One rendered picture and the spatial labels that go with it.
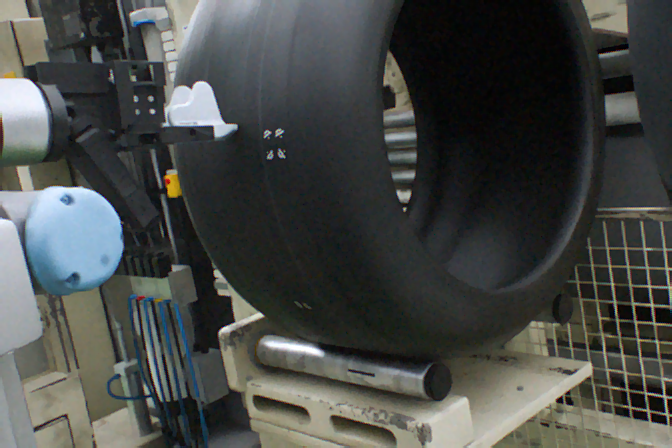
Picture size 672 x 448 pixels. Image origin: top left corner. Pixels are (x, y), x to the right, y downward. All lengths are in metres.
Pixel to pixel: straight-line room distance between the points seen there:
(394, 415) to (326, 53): 0.45
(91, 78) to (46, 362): 0.71
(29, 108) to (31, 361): 0.72
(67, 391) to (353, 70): 0.76
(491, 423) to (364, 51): 0.52
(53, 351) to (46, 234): 0.83
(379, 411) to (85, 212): 0.55
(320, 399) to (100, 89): 0.53
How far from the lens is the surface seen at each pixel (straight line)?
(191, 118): 0.83
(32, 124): 0.74
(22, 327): 0.23
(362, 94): 0.84
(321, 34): 0.84
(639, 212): 1.32
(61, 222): 0.58
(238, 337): 1.21
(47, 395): 1.36
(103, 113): 0.79
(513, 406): 1.15
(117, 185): 0.79
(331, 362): 1.10
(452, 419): 1.02
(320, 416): 1.12
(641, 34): 0.18
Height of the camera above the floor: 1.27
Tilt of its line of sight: 10 degrees down
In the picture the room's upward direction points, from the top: 11 degrees counter-clockwise
